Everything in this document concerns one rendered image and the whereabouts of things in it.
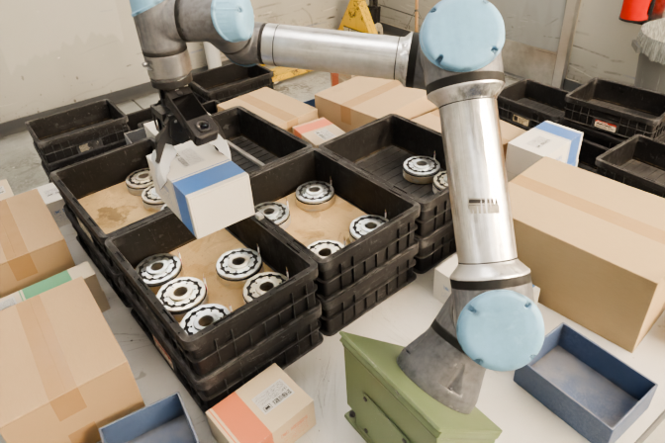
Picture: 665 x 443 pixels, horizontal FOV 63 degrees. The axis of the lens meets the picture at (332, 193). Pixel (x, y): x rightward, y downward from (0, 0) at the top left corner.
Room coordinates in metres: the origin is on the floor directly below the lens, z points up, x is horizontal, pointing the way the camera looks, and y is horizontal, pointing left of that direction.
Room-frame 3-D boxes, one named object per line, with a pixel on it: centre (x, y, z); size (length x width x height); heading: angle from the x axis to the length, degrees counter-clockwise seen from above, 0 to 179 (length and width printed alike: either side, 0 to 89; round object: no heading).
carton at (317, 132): (1.57, 0.03, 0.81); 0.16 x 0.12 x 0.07; 29
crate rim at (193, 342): (0.89, 0.27, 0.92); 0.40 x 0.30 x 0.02; 38
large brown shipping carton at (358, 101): (1.77, -0.21, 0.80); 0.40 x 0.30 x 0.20; 132
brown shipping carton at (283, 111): (1.77, 0.21, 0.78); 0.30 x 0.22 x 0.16; 40
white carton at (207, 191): (0.90, 0.26, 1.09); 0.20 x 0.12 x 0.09; 35
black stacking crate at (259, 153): (1.39, 0.28, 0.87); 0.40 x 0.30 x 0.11; 38
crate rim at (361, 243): (1.07, 0.03, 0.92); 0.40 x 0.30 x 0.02; 38
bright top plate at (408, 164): (1.30, -0.25, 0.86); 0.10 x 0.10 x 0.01
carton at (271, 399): (0.62, 0.16, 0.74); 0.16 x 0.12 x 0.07; 130
